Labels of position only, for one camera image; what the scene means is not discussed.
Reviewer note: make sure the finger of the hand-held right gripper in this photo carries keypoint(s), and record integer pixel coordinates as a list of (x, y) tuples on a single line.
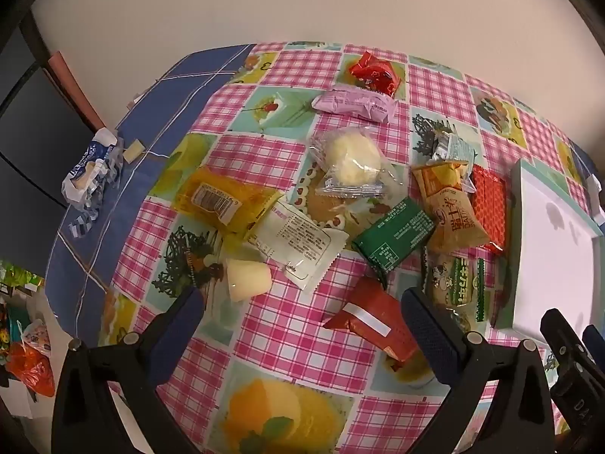
[(562, 340), (595, 345)]

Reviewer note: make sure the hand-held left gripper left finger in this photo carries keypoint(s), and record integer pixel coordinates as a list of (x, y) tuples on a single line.
[(177, 340)]

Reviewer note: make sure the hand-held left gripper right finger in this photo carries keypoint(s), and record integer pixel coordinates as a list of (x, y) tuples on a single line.
[(435, 340)]

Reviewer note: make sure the green white cartoon packet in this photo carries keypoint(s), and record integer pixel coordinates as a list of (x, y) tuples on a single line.
[(451, 286)]

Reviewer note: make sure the red packet with white stripe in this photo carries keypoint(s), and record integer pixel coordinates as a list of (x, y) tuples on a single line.
[(368, 321)]

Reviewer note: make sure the white box with teal rim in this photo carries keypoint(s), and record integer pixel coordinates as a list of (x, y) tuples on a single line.
[(553, 255)]

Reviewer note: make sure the green snack packet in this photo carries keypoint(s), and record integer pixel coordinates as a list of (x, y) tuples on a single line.
[(394, 236)]

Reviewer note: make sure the yellow orange snack packet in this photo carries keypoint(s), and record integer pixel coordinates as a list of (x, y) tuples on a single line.
[(449, 213)]

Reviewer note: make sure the red patterned snack packet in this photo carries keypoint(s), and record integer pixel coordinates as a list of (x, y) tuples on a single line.
[(491, 208)]

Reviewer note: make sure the yellow jelly packet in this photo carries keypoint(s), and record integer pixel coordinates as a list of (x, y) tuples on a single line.
[(212, 196)]

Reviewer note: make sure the white snack packet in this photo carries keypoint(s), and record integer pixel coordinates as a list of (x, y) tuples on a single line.
[(298, 241)]

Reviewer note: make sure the silver teal snack packet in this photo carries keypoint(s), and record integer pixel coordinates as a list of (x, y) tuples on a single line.
[(451, 147)]

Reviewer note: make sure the clear-wrapped round yellow cake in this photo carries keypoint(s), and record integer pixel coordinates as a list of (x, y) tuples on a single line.
[(352, 158)]

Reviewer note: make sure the pink snack packet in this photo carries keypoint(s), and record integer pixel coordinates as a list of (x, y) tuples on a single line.
[(352, 103)]

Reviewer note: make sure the shiny red snack packet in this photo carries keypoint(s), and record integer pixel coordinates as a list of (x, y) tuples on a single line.
[(373, 73)]

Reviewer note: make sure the pink checkered tablecloth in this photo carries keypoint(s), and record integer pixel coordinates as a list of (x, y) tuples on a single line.
[(283, 335)]

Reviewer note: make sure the white printed bag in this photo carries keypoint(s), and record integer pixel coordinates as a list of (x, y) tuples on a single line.
[(37, 335)]

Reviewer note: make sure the orange plastic bag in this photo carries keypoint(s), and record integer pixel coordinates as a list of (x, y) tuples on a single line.
[(33, 369)]

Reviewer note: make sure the crumpled blue white wrapper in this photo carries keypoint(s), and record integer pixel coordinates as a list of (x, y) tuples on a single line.
[(90, 168)]

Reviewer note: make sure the small beige block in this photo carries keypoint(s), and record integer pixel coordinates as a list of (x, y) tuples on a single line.
[(134, 150)]

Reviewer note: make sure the dark cabinet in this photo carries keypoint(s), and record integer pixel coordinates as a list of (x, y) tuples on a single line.
[(28, 127)]

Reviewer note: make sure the pink brown board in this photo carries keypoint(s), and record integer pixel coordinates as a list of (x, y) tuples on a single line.
[(71, 85)]

